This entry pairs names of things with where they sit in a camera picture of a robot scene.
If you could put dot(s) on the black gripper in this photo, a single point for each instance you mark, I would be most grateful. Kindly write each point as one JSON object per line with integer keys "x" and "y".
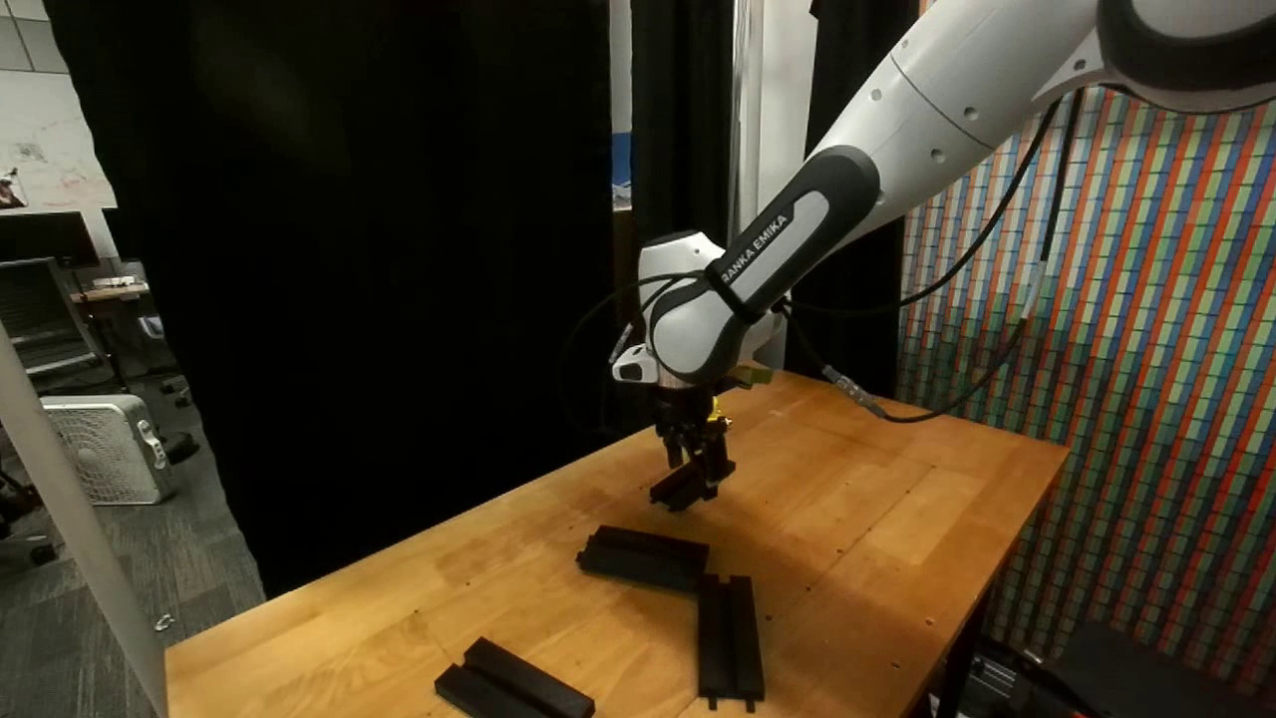
{"x": 696, "y": 418}

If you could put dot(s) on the black plate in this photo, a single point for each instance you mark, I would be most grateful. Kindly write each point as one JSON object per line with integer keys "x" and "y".
{"x": 683, "y": 492}

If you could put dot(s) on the medium black grooved block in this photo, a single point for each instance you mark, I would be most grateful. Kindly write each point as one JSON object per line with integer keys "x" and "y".
{"x": 644, "y": 549}

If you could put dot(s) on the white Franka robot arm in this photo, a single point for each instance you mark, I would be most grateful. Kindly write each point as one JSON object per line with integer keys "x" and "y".
{"x": 957, "y": 106}

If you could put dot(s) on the narrow black curtain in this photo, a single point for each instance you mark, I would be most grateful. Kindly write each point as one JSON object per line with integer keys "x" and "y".
{"x": 679, "y": 120}

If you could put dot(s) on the wide black curtain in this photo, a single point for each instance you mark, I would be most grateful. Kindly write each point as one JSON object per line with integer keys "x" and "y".
{"x": 331, "y": 263}

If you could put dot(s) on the black case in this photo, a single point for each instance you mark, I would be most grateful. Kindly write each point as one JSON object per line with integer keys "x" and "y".
{"x": 1143, "y": 681}

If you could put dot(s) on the white appliance box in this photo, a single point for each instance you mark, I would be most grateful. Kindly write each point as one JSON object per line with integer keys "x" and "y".
{"x": 105, "y": 444}

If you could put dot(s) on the grey metal beam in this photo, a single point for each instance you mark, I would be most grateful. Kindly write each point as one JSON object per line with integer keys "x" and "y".
{"x": 82, "y": 561}

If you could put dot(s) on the white board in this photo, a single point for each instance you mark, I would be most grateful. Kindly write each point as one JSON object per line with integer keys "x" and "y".
{"x": 54, "y": 146}

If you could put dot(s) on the black twin-bar rail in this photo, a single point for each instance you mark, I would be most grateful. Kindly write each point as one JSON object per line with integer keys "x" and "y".
{"x": 523, "y": 681}

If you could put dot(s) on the colourful patterned wall panel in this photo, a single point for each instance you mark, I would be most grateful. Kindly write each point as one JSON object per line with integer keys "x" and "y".
{"x": 1169, "y": 400}

